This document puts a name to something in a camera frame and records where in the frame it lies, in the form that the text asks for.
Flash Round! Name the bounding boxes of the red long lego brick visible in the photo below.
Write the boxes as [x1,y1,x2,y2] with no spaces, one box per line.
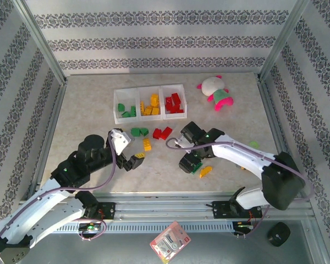
[160,126,173,141]

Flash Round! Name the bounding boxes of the white plastic bin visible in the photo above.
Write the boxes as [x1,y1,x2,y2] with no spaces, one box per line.
[159,84,188,121]
[137,86,163,123]
[113,87,140,125]

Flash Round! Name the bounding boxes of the pink white green plush toy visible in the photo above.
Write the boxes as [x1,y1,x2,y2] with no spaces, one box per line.
[196,74,234,112]

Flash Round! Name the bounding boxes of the pink blister card package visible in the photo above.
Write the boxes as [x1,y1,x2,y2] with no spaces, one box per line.
[149,220,192,262]

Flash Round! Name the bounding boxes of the black rounded plastic device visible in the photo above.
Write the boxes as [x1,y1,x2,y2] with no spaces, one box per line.
[266,222,292,248]

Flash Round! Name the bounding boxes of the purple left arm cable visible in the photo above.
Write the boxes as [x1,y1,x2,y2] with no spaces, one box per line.
[0,142,119,258]

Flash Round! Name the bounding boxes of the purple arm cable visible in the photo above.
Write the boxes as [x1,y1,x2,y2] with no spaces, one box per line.
[0,142,119,258]
[165,136,315,237]

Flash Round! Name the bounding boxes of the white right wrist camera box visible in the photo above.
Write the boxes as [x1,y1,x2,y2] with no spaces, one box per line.
[173,136,188,151]

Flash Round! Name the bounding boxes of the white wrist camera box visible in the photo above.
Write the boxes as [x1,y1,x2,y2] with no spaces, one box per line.
[173,136,188,151]
[107,128,132,155]

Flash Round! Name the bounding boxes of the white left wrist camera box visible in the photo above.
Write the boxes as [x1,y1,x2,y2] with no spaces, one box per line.
[107,128,132,155]

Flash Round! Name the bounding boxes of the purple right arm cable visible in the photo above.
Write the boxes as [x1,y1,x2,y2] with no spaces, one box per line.
[165,136,315,237]

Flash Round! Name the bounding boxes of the aluminium side rail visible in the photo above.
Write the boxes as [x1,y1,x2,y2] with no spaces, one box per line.
[256,75,316,210]
[27,78,68,200]

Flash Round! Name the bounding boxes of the aluminium front rail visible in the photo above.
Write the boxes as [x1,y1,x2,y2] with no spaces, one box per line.
[16,191,316,222]

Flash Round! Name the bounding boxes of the grey slotted cable duct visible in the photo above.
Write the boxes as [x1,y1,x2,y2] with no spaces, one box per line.
[25,221,235,235]

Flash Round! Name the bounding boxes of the aluminium back rail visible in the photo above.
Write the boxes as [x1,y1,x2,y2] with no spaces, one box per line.
[64,71,262,78]

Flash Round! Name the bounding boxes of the aluminium frame post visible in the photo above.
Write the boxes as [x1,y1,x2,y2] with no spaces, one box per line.
[12,0,68,85]
[258,0,311,82]

